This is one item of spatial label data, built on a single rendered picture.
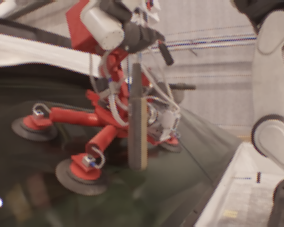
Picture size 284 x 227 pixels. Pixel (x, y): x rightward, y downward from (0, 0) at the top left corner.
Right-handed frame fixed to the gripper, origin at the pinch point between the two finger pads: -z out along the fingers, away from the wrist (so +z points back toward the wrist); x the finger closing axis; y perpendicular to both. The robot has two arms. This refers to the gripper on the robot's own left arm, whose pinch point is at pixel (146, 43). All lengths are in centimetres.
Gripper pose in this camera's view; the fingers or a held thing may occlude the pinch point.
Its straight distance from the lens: 77.2
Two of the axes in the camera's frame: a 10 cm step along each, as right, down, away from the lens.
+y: -2.5, -9.6, 1.0
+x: 8.2, -2.7, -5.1
